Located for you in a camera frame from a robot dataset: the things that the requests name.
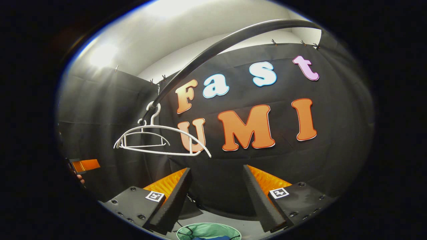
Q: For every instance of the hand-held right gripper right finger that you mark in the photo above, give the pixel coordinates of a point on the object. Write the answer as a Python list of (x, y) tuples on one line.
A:
[(258, 200)]

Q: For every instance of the small white plastic hanger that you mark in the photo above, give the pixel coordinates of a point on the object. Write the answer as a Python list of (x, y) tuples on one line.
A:
[(146, 146)]

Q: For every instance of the black clothes rail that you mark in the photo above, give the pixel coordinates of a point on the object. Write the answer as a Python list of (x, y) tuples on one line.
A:
[(233, 38)]

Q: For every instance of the square ceiling light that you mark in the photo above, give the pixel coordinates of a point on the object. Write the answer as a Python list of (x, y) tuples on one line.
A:
[(103, 55)]

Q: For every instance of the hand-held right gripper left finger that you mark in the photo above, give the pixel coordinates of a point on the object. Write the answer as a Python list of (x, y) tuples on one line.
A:
[(176, 200)]

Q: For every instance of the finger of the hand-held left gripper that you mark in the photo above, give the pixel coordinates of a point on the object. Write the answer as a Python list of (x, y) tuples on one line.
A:
[(86, 165)]

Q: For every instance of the large white plastic hanger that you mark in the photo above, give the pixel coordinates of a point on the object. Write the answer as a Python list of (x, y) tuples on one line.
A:
[(166, 127)]

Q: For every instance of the green laundry hamper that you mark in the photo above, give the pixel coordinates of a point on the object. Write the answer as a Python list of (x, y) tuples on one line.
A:
[(206, 230)]

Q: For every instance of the black backdrop cloth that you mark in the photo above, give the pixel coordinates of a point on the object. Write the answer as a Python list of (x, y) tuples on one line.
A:
[(317, 166)]

